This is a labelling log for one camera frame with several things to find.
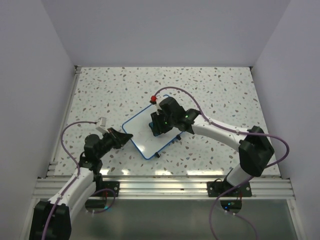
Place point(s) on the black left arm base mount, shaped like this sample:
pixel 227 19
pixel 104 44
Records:
pixel 106 188

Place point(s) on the red white right wrist camera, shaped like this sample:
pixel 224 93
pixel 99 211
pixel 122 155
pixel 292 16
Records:
pixel 154 101

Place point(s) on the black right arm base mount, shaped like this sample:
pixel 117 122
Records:
pixel 217 187

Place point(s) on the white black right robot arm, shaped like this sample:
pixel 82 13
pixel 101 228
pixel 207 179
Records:
pixel 252 145

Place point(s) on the front aluminium frame rail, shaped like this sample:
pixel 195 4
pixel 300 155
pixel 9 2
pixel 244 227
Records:
pixel 173 188

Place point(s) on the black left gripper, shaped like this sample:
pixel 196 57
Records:
pixel 119 139

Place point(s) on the aluminium table edge rail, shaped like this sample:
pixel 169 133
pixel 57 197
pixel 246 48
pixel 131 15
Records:
pixel 66 108

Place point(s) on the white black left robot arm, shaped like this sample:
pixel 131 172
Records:
pixel 52 219

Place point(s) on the blue foam whiteboard eraser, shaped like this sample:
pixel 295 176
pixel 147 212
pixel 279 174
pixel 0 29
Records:
pixel 156 128

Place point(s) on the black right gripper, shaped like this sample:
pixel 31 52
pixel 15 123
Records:
pixel 158 128

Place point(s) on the blue framed whiteboard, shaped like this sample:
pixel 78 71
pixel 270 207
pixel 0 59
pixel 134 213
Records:
pixel 143 139

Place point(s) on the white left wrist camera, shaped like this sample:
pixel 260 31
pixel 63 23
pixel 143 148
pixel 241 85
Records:
pixel 101 125

